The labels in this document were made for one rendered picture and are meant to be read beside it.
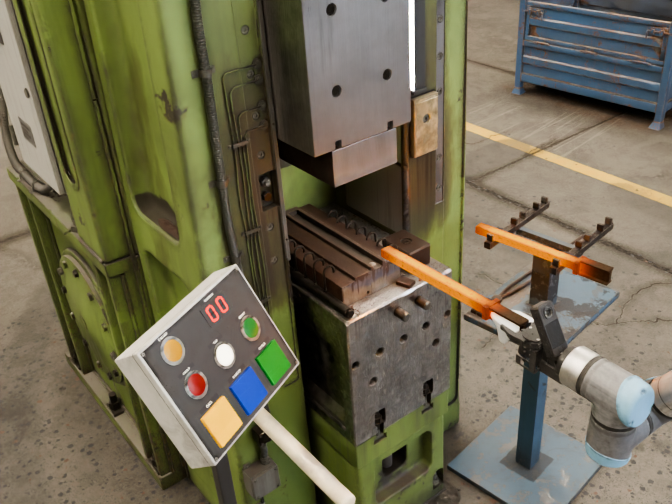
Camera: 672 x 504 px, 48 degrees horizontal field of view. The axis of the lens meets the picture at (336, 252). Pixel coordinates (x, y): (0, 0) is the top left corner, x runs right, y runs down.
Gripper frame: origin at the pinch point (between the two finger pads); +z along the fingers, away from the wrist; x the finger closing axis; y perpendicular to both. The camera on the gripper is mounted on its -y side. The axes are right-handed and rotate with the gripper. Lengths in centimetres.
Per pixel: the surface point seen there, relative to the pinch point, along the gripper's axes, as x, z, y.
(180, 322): -62, 30, -11
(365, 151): -2.8, 42.2, -25.8
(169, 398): -71, 20, -3
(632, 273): 181, 70, 108
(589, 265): 40.5, 4.9, 8.1
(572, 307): 55, 18, 36
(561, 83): 333, 235, 94
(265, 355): -46, 26, 4
